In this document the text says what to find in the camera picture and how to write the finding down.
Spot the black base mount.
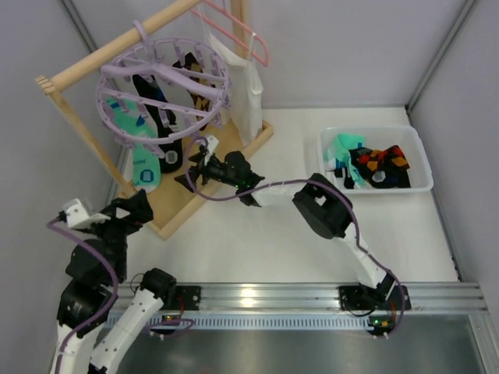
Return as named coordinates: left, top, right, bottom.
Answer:
left=169, top=285, right=202, bottom=312
left=338, top=285, right=373, bottom=315

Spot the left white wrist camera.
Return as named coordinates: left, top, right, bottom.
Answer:
left=62, top=199, right=111, bottom=229

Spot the black blue sock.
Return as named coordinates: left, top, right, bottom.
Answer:
left=132, top=75, right=183, bottom=174

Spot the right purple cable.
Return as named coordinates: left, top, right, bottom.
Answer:
left=184, top=136, right=406, bottom=340

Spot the grey slotted cable duct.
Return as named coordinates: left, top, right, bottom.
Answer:
left=104, top=313, right=395, bottom=332

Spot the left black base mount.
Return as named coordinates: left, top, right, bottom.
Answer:
left=169, top=285, right=202, bottom=312

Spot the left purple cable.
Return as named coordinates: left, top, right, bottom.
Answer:
left=45, top=218, right=196, bottom=374

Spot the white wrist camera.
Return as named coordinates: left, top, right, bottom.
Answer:
left=199, top=135, right=219, bottom=164
left=62, top=199, right=111, bottom=229

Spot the white plastic basket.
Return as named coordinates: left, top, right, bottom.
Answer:
left=317, top=126, right=434, bottom=195

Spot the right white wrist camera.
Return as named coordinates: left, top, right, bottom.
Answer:
left=199, top=135, right=219, bottom=164

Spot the purple round clip hanger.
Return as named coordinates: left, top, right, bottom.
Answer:
left=96, top=20, right=230, bottom=158

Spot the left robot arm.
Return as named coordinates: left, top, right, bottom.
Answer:
left=46, top=190, right=176, bottom=373

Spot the mint green sock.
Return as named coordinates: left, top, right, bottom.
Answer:
left=105, top=97, right=161, bottom=192
left=324, top=133, right=366, bottom=189

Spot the wooden clothes rack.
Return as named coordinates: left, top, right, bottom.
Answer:
left=35, top=1, right=274, bottom=240

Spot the black sock with grey patches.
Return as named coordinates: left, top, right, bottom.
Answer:
left=334, top=167, right=412, bottom=191

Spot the aluminium mounting rail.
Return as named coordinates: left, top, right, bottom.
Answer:
left=179, top=282, right=488, bottom=315

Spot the white garment on hanger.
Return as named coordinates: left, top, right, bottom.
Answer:
left=203, top=20, right=264, bottom=146

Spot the black tan argyle sock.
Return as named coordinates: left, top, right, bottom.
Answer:
left=172, top=52, right=211, bottom=111

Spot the pink clothes hanger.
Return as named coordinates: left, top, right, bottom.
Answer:
left=190, top=1, right=270, bottom=68

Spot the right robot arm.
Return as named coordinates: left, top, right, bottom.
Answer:
left=175, top=150, right=408, bottom=316

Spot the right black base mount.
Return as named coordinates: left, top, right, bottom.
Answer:
left=338, top=285, right=373, bottom=315

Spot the purple cable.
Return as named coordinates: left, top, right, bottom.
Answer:
left=184, top=136, right=406, bottom=340
left=45, top=218, right=196, bottom=374

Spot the black red yellow argyle sock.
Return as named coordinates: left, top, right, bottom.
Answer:
left=349, top=145, right=410, bottom=171

